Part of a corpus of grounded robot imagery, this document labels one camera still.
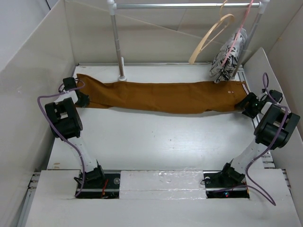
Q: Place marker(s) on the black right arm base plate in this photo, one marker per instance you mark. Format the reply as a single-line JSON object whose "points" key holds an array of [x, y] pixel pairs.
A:
{"points": [[218, 186]]}

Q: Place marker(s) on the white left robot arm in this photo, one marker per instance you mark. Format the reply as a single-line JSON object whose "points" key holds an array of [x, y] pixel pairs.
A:
{"points": [[66, 124]]}

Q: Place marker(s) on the pink hanger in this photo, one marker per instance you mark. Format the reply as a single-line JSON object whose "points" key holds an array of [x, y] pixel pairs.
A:
{"points": [[238, 32]]}

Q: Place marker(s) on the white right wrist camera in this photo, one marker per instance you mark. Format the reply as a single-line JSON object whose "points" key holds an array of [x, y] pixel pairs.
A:
{"points": [[275, 96]]}

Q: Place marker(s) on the white black printed garment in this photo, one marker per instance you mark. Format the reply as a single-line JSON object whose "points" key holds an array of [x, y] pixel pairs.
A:
{"points": [[224, 73]]}

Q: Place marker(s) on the brown trousers with striped trim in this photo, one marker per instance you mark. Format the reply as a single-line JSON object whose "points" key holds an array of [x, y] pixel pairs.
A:
{"points": [[173, 98]]}

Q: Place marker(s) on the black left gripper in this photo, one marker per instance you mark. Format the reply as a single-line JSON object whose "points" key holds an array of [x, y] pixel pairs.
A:
{"points": [[85, 101]]}

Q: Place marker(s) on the white metal clothes rack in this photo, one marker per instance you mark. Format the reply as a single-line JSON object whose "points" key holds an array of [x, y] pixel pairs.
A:
{"points": [[113, 7]]}

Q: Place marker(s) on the beige wooden hanger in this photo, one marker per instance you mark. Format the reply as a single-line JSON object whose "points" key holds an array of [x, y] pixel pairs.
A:
{"points": [[222, 24]]}

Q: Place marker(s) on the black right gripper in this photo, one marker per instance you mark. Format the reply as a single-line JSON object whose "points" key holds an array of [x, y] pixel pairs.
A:
{"points": [[251, 97]]}

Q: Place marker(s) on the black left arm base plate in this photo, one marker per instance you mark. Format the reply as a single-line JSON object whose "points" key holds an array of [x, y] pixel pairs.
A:
{"points": [[107, 189]]}

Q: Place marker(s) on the aluminium frame rail left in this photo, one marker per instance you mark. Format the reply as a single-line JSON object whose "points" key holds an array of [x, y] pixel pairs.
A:
{"points": [[30, 138]]}

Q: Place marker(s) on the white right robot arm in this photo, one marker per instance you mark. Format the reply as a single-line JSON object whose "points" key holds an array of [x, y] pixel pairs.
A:
{"points": [[274, 131]]}

